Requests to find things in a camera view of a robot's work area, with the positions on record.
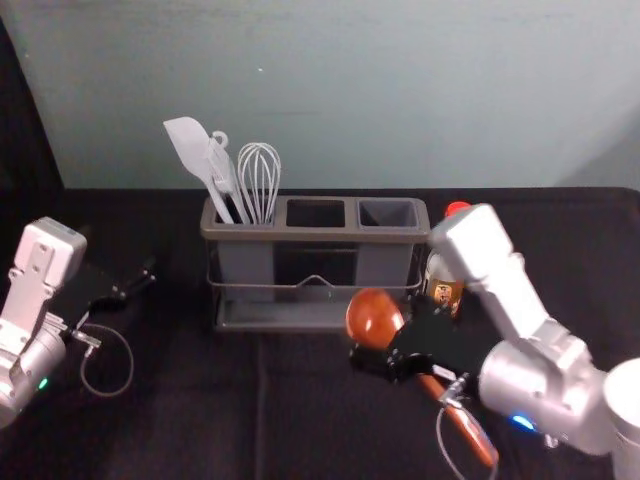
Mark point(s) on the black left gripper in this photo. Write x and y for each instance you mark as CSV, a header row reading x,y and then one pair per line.
x,y
92,290

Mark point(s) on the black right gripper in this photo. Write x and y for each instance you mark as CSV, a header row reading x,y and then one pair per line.
x,y
445,345

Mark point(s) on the brown wooden spoon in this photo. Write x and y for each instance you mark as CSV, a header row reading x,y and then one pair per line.
x,y
372,315

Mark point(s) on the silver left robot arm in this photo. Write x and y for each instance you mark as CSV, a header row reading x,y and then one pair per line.
x,y
35,280

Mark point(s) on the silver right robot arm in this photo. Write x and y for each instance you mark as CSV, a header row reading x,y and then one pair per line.
x,y
525,340

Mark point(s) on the brown sauce bottle red cap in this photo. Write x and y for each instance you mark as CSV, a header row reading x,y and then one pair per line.
x,y
445,292

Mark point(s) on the grey three-compartment utensil rack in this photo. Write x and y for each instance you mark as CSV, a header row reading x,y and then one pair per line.
x,y
320,235

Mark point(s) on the white plastic tongs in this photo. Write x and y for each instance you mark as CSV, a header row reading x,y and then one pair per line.
x,y
222,167

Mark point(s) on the white silicone spatula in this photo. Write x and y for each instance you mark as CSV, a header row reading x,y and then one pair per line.
x,y
187,137

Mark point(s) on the white whisk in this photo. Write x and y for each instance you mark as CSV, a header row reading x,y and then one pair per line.
x,y
258,175

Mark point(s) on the black table cloth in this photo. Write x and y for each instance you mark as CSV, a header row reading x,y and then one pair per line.
x,y
250,410

